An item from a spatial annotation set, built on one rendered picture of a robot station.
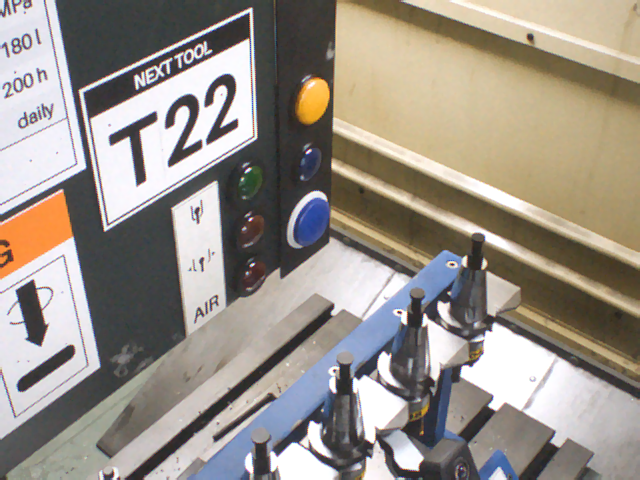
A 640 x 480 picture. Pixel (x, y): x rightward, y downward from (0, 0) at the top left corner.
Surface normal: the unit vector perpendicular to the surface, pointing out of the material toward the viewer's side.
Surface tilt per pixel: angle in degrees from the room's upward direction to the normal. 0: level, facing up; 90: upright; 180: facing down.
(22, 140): 90
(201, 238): 90
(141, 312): 90
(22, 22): 90
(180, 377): 24
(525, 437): 0
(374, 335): 0
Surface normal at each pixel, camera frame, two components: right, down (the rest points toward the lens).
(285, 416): 0.02, -0.77
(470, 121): -0.63, 0.49
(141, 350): 0.77, 0.42
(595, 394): -0.25, -0.49
